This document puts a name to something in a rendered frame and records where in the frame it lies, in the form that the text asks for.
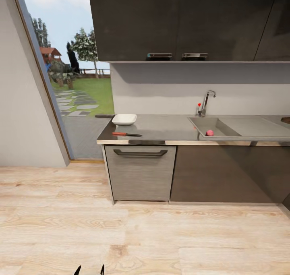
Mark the bowl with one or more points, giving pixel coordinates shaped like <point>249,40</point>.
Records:
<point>124,119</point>

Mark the cabinet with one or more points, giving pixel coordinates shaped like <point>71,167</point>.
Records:
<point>274,46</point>
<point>178,31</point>

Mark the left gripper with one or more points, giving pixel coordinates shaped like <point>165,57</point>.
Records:
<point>77,271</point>

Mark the drop in sink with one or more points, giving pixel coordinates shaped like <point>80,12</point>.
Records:
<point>237,127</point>

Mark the fixed window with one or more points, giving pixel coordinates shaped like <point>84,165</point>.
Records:
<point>78,86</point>

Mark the dishwasher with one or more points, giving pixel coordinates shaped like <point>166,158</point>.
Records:
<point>140,172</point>

